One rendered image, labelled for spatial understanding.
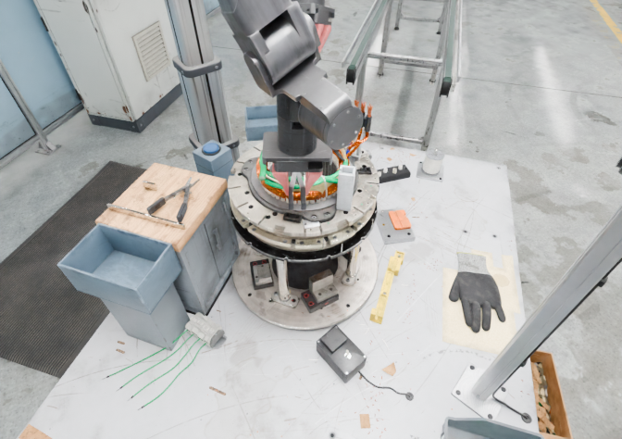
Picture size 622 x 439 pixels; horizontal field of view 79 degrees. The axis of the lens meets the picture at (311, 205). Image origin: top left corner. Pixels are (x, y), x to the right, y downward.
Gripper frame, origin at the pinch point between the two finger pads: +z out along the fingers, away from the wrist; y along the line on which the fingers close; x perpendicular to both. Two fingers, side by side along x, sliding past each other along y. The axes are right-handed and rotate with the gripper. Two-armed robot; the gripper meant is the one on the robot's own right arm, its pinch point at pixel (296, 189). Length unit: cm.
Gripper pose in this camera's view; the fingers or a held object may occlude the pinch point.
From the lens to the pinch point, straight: 62.2
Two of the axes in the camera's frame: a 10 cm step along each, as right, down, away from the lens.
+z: -0.3, 7.0, 7.1
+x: -0.4, -7.1, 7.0
